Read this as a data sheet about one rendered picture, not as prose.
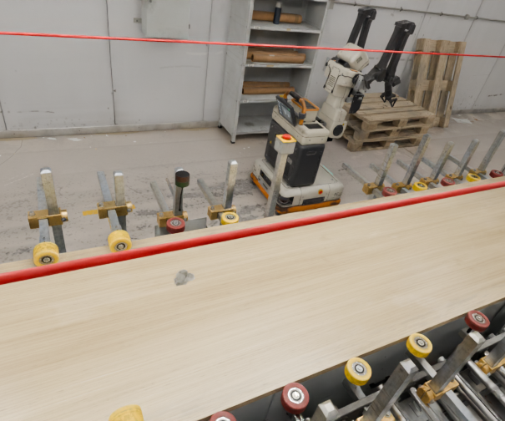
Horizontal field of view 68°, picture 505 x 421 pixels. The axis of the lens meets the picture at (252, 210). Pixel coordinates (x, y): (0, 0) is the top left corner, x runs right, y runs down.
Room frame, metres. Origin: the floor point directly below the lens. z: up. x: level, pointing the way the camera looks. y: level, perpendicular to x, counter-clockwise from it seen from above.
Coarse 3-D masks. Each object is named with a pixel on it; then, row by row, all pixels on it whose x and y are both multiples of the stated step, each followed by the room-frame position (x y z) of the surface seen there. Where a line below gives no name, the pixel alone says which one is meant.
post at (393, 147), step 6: (390, 144) 2.03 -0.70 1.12; (396, 144) 2.03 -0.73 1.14; (390, 150) 2.02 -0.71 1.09; (390, 156) 2.01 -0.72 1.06; (384, 162) 2.03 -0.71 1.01; (390, 162) 2.02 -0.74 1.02; (384, 168) 2.01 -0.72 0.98; (378, 174) 2.03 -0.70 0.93; (384, 174) 2.01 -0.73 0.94; (378, 180) 2.02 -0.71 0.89; (372, 198) 2.01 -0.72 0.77
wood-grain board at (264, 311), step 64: (64, 256) 0.95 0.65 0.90; (192, 256) 1.08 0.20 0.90; (256, 256) 1.15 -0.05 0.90; (320, 256) 1.22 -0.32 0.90; (384, 256) 1.30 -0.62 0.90; (448, 256) 1.39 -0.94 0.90; (0, 320) 0.66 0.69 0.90; (64, 320) 0.70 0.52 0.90; (128, 320) 0.74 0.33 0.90; (192, 320) 0.78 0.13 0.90; (256, 320) 0.83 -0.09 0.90; (320, 320) 0.89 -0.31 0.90; (384, 320) 0.94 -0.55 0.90; (448, 320) 1.01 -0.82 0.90; (0, 384) 0.47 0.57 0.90; (64, 384) 0.50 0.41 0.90; (128, 384) 0.54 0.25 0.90; (192, 384) 0.57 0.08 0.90; (256, 384) 0.61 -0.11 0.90
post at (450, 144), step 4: (448, 144) 2.29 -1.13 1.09; (452, 144) 2.28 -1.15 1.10; (444, 148) 2.30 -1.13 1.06; (448, 148) 2.27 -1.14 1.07; (452, 148) 2.29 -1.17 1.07; (444, 152) 2.28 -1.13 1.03; (448, 152) 2.28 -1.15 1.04; (440, 156) 2.30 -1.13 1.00; (444, 156) 2.27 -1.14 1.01; (440, 160) 2.28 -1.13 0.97; (444, 160) 2.28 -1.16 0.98; (436, 164) 2.30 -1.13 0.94; (440, 164) 2.28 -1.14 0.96; (444, 164) 2.29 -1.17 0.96; (436, 168) 2.29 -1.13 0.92; (440, 168) 2.28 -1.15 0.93; (432, 172) 2.29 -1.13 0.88; (436, 172) 2.27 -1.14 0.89; (440, 172) 2.29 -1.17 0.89; (432, 176) 2.28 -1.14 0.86; (436, 176) 2.28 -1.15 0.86; (428, 188) 2.27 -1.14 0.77
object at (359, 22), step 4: (360, 8) 3.47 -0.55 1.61; (364, 8) 3.47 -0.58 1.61; (368, 8) 3.47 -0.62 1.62; (372, 8) 3.46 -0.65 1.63; (360, 12) 3.45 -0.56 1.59; (364, 12) 3.42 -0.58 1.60; (368, 12) 3.44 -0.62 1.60; (360, 16) 3.43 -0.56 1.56; (364, 16) 3.43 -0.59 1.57; (356, 20) 3.44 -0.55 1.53; (360, 20) 3.42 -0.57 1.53; (364, 20) 3.45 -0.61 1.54; (356, 24) 3.43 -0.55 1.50; (360, 24) 3.43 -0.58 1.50; (352, 28) 3.45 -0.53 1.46; (356, 28) 3.42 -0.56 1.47; (360, 28) 3.44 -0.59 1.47; (352, 32) 3.43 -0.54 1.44; (356, 32) 3.42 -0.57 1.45; (352, 36) 3.42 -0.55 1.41; (356, 36) 3.43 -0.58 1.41; (348, 40) 3.43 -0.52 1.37; (352, 40) 3.41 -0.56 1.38
